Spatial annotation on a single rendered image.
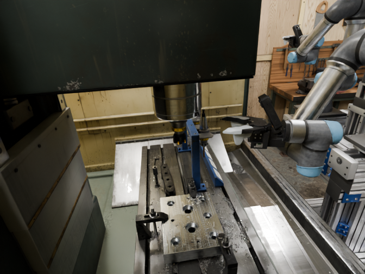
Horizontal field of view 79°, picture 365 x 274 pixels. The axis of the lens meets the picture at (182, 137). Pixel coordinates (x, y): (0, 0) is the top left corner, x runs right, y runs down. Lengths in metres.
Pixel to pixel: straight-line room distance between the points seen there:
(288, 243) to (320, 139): 0.65
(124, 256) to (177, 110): 0.92
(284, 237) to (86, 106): 1.55
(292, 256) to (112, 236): 0.95
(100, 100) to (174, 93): 1.22
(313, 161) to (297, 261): 0.58
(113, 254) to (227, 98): 1.35
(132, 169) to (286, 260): 1.14
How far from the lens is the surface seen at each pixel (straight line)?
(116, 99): 1.79
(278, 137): 0.78
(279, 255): 1.23
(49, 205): 0.83
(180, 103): 0.65
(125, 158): 1.82
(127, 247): 1.39
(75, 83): 0.61
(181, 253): 0.87
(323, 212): 1.94
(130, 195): 1.64
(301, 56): 1.79
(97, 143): 1.96
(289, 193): 1.44
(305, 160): 0.83
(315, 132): 0.78
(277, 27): 3.67
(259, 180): 1.72
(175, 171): 1.37
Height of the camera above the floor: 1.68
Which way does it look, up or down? 26 degrees down
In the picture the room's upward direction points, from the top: 3 degrees counter-clockwise
